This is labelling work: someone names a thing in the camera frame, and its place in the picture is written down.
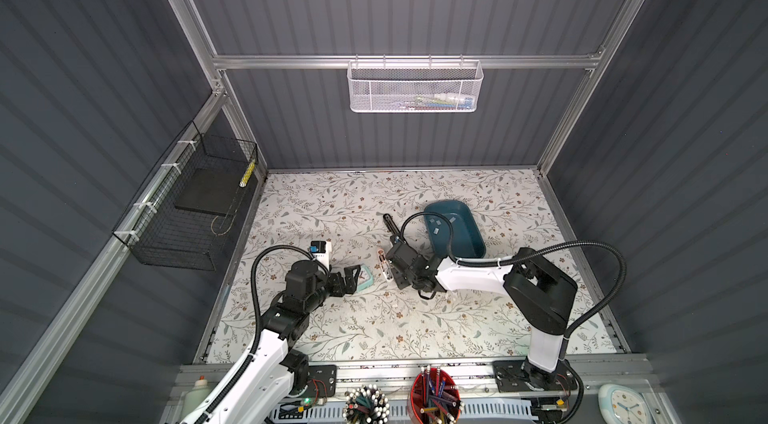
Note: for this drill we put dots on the black pen holder cup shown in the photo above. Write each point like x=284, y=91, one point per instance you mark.
x=367, y=405

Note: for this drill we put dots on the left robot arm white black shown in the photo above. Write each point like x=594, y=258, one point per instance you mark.
x=270, y=369

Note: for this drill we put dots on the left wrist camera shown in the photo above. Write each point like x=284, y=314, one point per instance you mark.
x=321, y=249

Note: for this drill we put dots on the pale blue round clock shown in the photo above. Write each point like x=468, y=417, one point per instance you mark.
x=622, y=405

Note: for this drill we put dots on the white wire wall basket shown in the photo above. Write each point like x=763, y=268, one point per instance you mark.
x=414, y=86

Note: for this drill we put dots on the yellow marker pen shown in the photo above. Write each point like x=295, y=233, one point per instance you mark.
x=247, y=174

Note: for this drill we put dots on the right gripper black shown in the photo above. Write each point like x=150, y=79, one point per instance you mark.
x=400, y=282

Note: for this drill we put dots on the red pencil cup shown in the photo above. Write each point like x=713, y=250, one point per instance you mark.
x=434, y=398

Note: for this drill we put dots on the black wire wall basket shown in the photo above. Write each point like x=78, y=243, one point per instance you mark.
x=191, y=212

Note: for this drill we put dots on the white glue bottle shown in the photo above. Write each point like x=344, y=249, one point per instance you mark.
x=195, y=397

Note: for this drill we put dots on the teal plastic tray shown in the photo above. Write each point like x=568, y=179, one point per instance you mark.
x=466, y=242

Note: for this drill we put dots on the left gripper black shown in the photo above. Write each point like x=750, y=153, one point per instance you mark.
x=350, y=280

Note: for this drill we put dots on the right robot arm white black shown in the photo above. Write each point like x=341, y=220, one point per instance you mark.
x=540, y=290

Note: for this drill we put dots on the small mint alarm clock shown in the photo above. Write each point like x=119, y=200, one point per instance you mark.
x=365, y=279

